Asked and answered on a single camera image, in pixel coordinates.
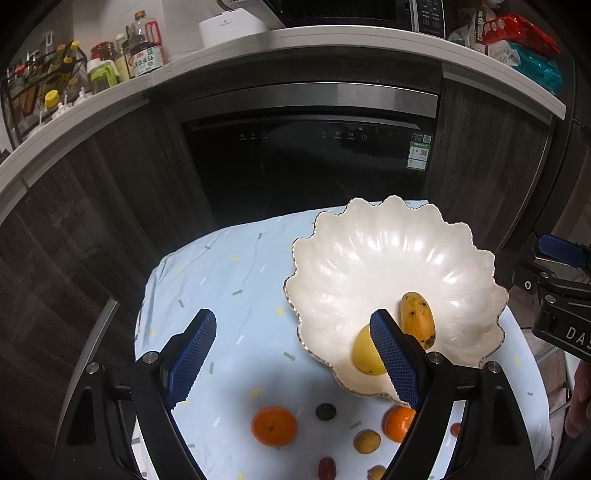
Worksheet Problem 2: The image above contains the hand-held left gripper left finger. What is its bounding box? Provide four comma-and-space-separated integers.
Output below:
53, 308, 218, 480

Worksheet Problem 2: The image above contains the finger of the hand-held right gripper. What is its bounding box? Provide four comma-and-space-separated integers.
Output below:
512, 261, 591, 302
531, 233, 591, 274

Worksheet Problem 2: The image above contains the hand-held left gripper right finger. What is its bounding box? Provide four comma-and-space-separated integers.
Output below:
369, 308, 539, 480

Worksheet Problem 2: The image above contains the orange mandarin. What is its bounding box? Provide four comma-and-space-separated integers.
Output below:
383, 405, 417, 444
251, 406, 297, 447

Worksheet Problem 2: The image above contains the white scalloped bowl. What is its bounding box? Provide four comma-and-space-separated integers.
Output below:
283, 195, 509, 400

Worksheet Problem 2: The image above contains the person's right hand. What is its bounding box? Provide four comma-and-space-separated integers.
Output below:
564, 364, 591, 439

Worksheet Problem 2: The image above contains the yellow lemon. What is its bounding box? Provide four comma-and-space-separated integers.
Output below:
352, 323, 387, 376

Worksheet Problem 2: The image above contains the small spotted yellow mango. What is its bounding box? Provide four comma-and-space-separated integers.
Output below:
399, 291, 435, 350

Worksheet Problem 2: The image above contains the light blue printed tablecloth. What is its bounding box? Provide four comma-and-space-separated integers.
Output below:
133, 198, 555, 480

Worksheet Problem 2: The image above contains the dark wood cabinet door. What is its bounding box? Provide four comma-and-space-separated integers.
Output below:
425, 76, 555, 278
0, 99, 215, 462

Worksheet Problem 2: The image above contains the teal wipes packet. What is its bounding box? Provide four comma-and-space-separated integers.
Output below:
510, 44, 565, 95

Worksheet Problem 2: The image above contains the black built-in dishwasher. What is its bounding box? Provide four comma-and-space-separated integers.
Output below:
178, 83, 439, 227

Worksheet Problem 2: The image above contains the red snack packet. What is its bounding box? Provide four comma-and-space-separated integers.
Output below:
480, 13, 561, 56

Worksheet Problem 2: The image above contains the white plastic bag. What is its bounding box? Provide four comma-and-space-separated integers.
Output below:
448, 9, 485, 49

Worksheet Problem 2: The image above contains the green lidded container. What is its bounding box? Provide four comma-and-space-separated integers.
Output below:
87, 59, 120, 94

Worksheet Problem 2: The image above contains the soy sauce bottle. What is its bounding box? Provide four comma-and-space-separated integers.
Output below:
124, 11, 166, 78

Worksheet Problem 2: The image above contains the white kitchen countertop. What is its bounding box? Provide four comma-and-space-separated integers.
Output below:
0, 25, 568, 220

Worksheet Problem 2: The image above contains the black microwave oven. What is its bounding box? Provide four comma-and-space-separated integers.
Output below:
272, 0, 446, 40

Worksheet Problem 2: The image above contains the white rice cooker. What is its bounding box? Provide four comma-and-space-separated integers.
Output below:
198, 2, 271, 49

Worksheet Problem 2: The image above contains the black wire spice rack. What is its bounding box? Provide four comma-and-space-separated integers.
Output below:
0, 41, 88, 148

